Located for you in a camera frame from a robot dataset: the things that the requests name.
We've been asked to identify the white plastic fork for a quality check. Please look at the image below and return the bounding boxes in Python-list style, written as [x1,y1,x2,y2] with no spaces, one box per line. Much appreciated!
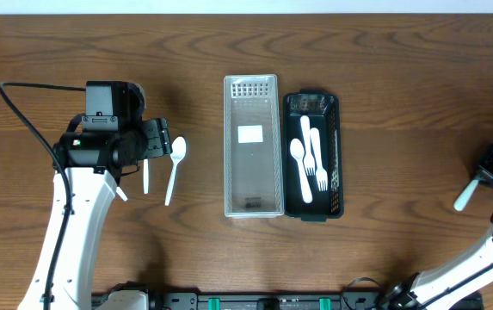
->
[299,115,316,176]
[453,179,479,212]
[310,127,328,192]

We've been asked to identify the white plastic spoon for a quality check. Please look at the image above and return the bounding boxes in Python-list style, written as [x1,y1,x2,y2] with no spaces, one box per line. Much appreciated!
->
[164,136,187,206]
[289,138,313,204]
[143,158,150,195]
[116,187,128,202]

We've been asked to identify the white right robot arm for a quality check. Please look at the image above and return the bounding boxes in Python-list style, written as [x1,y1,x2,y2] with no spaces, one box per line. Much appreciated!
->
[376,144,493,310]

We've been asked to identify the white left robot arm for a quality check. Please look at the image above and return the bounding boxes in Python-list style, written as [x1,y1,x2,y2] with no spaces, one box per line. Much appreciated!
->
[19,81,171,309]

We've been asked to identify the clear plastic basket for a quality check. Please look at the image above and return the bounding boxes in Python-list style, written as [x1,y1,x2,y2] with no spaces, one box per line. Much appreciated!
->
[224,74,284,219]

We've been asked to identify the dark green plastic basket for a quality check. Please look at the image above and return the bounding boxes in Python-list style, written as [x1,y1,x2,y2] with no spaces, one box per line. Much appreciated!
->
[282,89,344,221]

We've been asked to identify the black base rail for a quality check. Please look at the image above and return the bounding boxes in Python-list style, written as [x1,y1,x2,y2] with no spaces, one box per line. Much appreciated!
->
[90,279,484,310]

